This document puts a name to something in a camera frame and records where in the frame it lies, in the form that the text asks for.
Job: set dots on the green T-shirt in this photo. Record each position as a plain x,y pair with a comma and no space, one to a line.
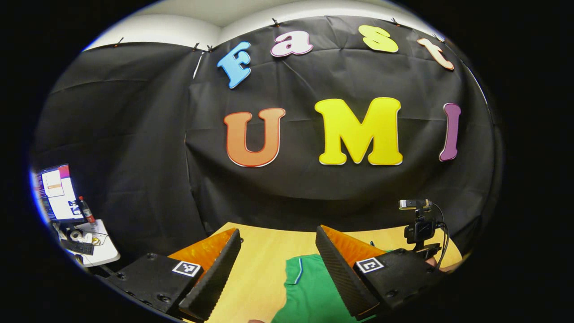
309,291

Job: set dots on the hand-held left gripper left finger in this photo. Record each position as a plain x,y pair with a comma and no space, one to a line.
217,273

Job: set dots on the black backdrop cloth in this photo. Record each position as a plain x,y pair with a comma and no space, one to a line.
314,188

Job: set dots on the computer monitor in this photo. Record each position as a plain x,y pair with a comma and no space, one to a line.
58,193

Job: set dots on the black keyboard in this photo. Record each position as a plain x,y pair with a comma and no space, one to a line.
77,246

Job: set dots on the white side table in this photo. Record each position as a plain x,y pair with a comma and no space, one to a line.
105,251

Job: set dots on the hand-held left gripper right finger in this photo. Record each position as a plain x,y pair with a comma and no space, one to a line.
341,273

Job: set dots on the red bottle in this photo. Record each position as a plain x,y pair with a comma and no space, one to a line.
86,211

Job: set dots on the row of black cloth clips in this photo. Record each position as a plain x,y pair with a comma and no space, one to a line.
275,21

